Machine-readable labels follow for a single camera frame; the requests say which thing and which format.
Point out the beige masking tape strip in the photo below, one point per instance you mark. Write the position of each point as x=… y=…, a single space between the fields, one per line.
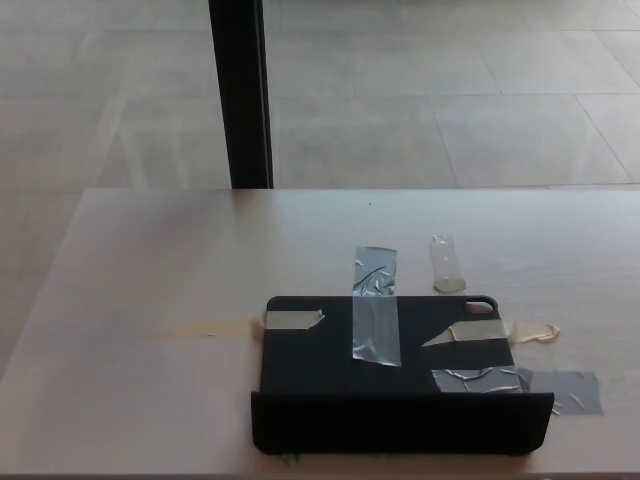
x=290 y=320
x=480 y=330

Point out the small clear plastic tube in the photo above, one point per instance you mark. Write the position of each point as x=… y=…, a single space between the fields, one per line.
x=445 y=265

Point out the long grey duct tape strip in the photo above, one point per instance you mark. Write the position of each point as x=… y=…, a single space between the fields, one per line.
x=375 y=310

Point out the black window frame post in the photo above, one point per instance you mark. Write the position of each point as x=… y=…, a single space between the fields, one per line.
x=240 y=90

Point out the wrinkled grey duct tape strip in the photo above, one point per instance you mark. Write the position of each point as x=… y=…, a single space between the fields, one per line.
x=570 y=390

